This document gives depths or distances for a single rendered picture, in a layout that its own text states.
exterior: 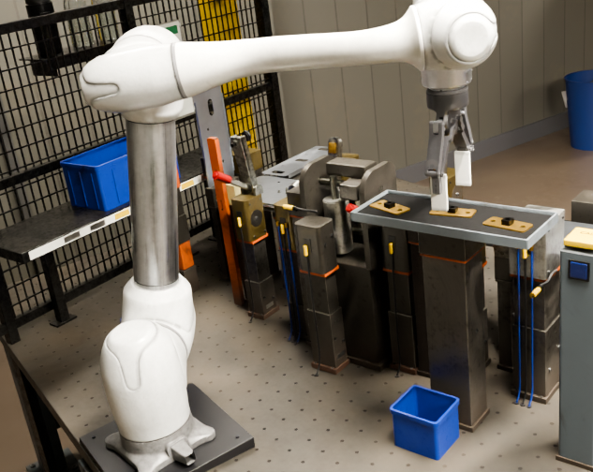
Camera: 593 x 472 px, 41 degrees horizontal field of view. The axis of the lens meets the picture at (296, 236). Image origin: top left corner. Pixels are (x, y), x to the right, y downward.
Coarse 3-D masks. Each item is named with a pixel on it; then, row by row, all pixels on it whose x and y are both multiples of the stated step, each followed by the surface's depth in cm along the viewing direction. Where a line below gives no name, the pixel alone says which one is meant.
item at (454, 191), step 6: (450, 168) 211; (450, 174) 206; (450, 180) 204; (450, 186) 204; (456, 186) 207; (462, 186) 210; (450, 192) 205; (456, 192) 208; (462, 192) 210; (456, 198) 208; (462, 198) 211
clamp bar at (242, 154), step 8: (232, 136) 203; (240, 136) 203; (248, 136) 204; (232, 144) 201; (240, 144) 201; (240, 152) 203; (248, 152) 204; (240, 160) 205; (248, 160) 204; (240, 168) 206; (248, 168) 205; (248, 176) 206; (248, 192) 210
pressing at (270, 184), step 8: (264, 176) 239; (272, 176) 239; (264, 184) 231; (272, 184) 230; (280, 184) 229; (288, 184) 228; (264, 192) 225; (272, 192) 224; (216, 200) 226; (264, 200) 218; (272, 200) 217; (264, 208) 214; (272, 208) 212; (568, 224) 179; (576, 224) 178; (584, 224) 178; (592, 224) 178; (568, 232) 174
